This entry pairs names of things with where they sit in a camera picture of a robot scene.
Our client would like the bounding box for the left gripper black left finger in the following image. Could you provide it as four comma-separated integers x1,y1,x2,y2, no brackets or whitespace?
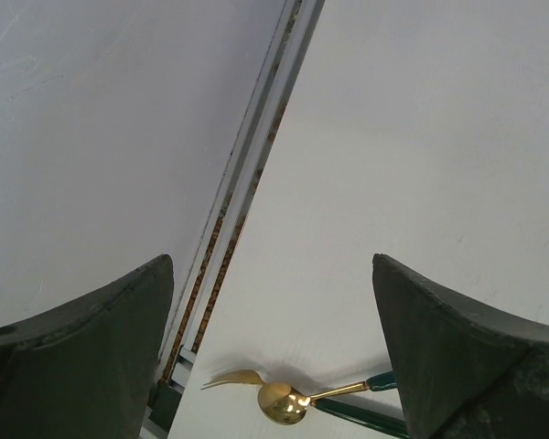
0,254,174,438

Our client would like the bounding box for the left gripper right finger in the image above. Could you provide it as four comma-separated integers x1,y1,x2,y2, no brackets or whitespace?
372,254,549,438

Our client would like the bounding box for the gold fork green handle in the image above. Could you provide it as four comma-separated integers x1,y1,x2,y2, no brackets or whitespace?
203,369,409,438

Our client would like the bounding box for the gold spoon green handle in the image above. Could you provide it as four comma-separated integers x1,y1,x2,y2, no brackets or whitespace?
257,370,396,425

